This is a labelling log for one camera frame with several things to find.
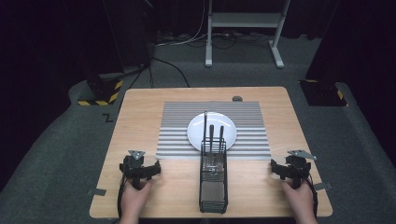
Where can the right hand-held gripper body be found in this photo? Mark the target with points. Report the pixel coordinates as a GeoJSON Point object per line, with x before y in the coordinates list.
{"type": "Point", "coordinates": [295, 169]}

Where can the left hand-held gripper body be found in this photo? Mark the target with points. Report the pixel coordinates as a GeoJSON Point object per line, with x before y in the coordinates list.
{"type": "Point", "coordinates": [137, 168]}

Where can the person's right hand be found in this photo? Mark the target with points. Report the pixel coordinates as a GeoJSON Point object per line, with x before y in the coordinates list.
{"type": "Point", "coordinates": [300, 200]}

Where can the person's left hand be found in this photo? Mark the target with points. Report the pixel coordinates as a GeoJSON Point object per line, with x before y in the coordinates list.
{"type": "Point", "coordinates": [134, 200]}

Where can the grey tape piece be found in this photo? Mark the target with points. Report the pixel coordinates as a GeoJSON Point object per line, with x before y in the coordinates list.
{"type": "Point", "coordinates": [322, 186]}
{"type": "Point", "coordinates": [96, 192]}

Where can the grey striped placemat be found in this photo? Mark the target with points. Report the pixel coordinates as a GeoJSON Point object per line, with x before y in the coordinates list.
{"type": "Point", "coordinates": [174, 130]}

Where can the white round plate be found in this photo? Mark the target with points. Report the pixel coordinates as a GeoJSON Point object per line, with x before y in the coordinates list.
{"type": "Point", "coordinates": [199, 130]}

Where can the small dark round object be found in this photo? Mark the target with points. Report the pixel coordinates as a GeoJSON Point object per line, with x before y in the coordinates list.
{"type": "Point", "coordinates": [237, 98]}

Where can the black stand with hazard stripes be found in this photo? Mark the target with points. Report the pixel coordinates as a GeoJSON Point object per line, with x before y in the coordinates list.
{"type": "Point", "coordinates": [323, 92]}
{"type": "Point", "coordinates": [104, 87]}

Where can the white metal stand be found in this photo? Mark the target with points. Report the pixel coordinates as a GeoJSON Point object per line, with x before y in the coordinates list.
{"type": "Point", "coordinates": [246, 19]}

